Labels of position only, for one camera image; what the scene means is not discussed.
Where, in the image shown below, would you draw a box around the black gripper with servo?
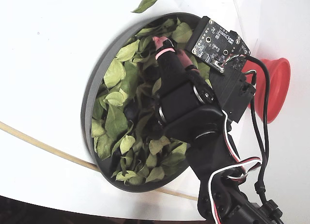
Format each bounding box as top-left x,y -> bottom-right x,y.
152,35 -> 220,127

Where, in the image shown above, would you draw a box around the pile of green leaves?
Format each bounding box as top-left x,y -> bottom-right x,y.
91,17 -> 214,186

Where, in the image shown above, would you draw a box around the dark blueberry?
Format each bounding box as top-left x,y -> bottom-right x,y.
123,105 -> 140,120

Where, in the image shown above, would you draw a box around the dark grey round bowl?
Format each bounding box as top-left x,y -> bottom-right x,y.
80,12 -> 212,192

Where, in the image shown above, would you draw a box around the large loose green leaf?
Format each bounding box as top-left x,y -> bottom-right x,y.
130,0 -> 158,14

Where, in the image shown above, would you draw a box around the red collapsible silicone cup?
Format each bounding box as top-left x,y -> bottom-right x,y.
242,57 -> 291,124

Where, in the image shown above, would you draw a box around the long thin wooden stick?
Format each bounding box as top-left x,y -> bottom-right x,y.
0,121 -> 198,201

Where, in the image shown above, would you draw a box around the wrist camera board on mount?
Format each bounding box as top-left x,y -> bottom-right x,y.
185,15 -> 257,124

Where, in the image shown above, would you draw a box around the black camera cable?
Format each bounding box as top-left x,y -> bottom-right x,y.
246,55 -> 284,224

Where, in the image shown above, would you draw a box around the red white black servo wires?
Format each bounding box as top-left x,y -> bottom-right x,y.
207,112 -> 264,224

